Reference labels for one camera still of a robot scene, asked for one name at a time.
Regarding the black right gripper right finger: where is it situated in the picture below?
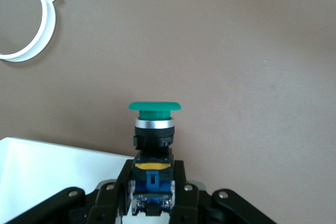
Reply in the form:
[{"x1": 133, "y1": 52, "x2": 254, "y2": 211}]
[{"x1": 172, "y1": 159, "x2": 278, "y2": 224}]

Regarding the green push button switch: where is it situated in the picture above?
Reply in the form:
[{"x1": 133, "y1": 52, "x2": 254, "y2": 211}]
[{"x1": 128, "y1": 101, "x2": 182, "y2": 217}]

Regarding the white plastic drawer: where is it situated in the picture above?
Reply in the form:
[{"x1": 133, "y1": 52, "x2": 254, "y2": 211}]
[{"x1": 0, "y1": 136, "x2": 174, "y2": 224}]

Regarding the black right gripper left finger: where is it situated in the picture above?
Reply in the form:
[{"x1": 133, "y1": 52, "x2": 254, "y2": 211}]
[{"x1": 7, "y1": 159, "x2": 135, "y2": 224}]

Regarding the white curved plastic clamp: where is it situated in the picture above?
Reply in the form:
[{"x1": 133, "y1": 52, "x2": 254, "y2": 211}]
[{"x1": 0, "y1": 0, "x2": 60, "y2": 63}]

